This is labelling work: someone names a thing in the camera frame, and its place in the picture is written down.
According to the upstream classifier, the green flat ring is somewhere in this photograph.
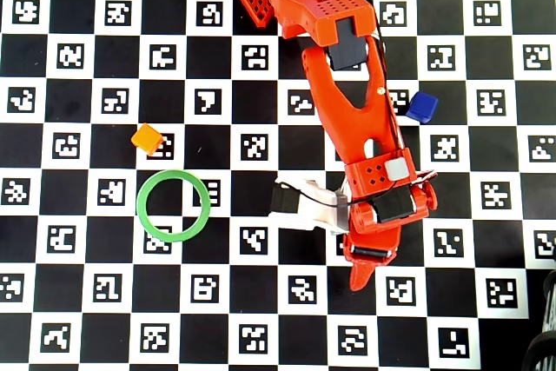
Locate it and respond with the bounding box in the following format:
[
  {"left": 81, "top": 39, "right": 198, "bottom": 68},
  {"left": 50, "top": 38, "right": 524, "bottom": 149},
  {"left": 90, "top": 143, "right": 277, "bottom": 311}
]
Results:
[{"left": 136, "top": 169, "right": 212, "bottom": 244}]

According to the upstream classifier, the black flexible tripod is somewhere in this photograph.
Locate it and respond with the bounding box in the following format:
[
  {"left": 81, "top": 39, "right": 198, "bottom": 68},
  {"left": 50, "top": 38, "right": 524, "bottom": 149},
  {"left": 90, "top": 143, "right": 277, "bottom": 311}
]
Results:
[{"left": 520, "top": 268, "right": 556, "bottom": 371}]

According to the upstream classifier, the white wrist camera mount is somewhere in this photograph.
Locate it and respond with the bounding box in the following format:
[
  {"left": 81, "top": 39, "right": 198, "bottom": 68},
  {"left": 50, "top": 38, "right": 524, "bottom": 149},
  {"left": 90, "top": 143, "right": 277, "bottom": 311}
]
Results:
[{"left": 268, "top": 177, "right": 351, "bottom": 235}]

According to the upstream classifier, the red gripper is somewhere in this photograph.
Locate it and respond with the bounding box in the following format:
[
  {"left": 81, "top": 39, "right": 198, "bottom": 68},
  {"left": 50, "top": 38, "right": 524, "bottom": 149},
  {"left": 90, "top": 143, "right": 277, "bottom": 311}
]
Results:
[{"left": 342, "top": 182, "right": 438, "bottom": 292}]

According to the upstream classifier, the orange cube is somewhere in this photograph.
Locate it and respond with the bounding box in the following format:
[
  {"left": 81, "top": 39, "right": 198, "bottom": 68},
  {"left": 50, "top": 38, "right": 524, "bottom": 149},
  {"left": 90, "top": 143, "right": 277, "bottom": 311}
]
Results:
[{"left": 130, "top": 123, "right": 165, "bottom": 157}]

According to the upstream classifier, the blue cube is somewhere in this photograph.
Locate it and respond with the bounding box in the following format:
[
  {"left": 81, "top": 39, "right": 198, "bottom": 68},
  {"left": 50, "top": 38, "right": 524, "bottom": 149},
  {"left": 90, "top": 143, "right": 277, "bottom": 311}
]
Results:
[{"left": 405, "top": 90, "right": 440, "bottom": 124}]

